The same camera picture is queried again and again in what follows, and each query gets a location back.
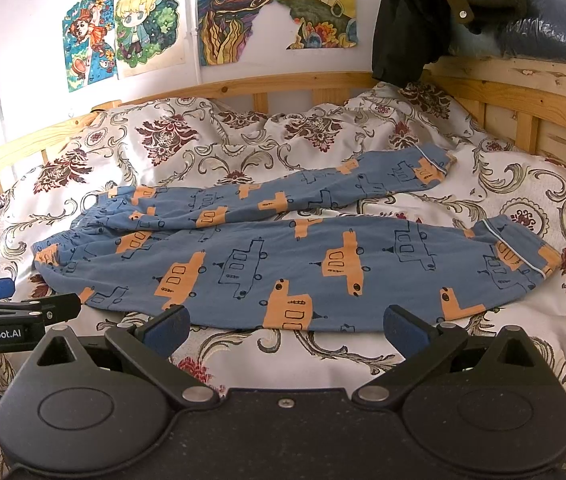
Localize blue orange patterned pants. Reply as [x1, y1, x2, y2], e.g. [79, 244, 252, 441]
[32, 144, 561, 332]

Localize orange fish cartoon poster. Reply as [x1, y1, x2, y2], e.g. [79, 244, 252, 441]
[62, 0, 118, 92]

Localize anime character poster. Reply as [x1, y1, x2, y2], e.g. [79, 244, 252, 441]
[114, 0, 187, 77]

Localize black hanging garment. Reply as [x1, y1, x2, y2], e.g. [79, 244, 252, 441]
[372, 0, 452, 88]

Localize wooden bed frame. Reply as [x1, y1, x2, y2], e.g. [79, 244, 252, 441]
[0, 56, 566, 171]

